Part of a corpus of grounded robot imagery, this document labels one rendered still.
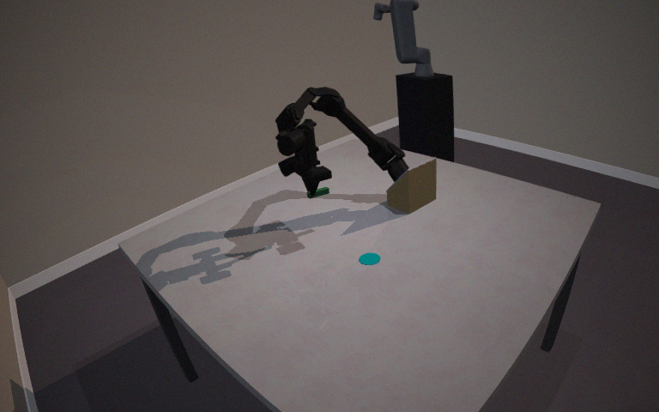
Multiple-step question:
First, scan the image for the cyan flat circle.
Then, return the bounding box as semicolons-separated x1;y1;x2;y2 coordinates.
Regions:
360;252;380;265

